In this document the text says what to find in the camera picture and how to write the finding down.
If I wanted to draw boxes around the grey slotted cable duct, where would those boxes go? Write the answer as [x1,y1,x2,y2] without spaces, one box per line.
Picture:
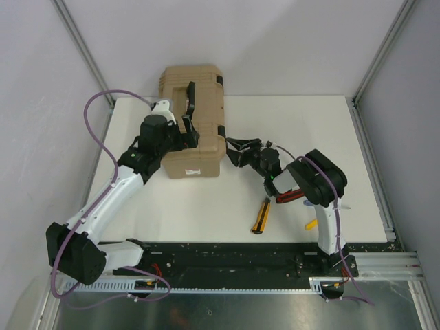
[74,276,336,294]

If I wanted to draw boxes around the blue handle screwdriver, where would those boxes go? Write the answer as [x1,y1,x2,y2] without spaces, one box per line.
[303,200,351,210]

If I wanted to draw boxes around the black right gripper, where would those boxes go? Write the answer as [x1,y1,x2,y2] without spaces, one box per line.
[223,137,268,179]

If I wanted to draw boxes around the red black pliers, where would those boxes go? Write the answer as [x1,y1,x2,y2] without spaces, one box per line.
[276,189,305,204]

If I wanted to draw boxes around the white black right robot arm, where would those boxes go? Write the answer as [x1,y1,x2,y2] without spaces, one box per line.
[226,137,347,276]

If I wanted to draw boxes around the left aluminium corner post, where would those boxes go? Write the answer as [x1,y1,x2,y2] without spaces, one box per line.
[52,0,116,114]

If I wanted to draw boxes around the right aluminium corner post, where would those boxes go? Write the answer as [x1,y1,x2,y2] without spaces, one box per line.
[352,0,419,104]

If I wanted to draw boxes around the aluminium corner post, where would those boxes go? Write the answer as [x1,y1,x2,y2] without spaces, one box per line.
[352,0,419,104]
[52,0,116,114]

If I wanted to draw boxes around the yellow black utility knife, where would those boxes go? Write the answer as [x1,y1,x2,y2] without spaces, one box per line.
[251,197,271,234]

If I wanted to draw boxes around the yellow handle screwdriver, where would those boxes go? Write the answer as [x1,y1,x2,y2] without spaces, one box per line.
[305,219,318,230]

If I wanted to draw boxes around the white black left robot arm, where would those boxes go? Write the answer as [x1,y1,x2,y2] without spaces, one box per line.
[46,82,199,285]

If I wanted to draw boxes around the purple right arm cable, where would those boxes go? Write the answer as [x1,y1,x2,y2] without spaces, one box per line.
[274,144,375,307]

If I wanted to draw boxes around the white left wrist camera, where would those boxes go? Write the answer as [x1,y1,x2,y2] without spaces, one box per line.
[151,98,177,124]

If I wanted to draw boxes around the tan plastic tool box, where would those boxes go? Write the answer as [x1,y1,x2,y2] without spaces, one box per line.
[159,65,226,179]

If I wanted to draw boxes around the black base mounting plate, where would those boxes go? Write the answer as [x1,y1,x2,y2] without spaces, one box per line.
[135,242,359,277]

